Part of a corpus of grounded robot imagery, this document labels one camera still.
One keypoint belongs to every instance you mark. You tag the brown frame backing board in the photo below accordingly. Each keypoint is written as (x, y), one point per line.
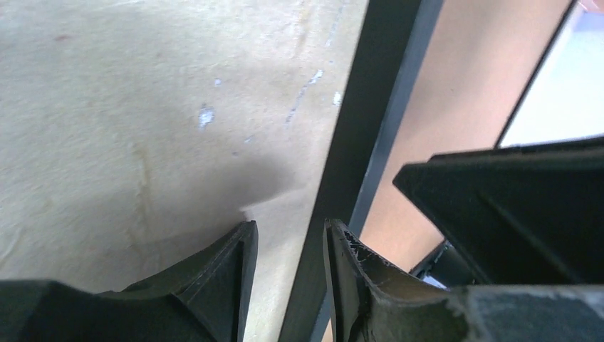
(478, 62)

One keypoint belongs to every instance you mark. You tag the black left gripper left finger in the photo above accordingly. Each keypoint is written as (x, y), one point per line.
(204, 297)

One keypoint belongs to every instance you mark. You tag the black picture frame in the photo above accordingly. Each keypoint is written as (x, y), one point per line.
(392, 44)

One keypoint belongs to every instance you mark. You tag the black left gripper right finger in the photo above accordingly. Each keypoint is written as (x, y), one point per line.
(374, 300)

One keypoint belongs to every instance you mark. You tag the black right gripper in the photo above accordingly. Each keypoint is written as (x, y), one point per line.
(516, 219)

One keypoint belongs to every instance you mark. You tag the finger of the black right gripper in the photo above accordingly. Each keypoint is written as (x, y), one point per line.
(563, 146)

